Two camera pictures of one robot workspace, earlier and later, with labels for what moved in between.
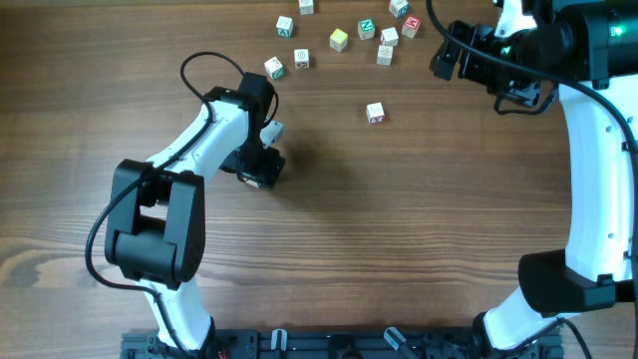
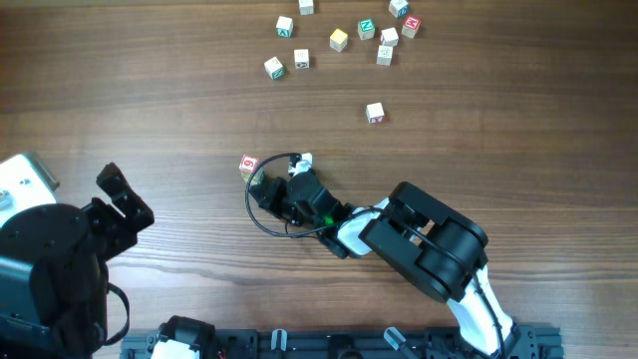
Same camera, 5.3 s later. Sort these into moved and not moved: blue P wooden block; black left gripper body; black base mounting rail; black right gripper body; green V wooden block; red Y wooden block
Moved: black left gripper body; black right gripper body
Not moved: green V wooden block; black base mounting rail; red Y wooden block; blue P wooden block
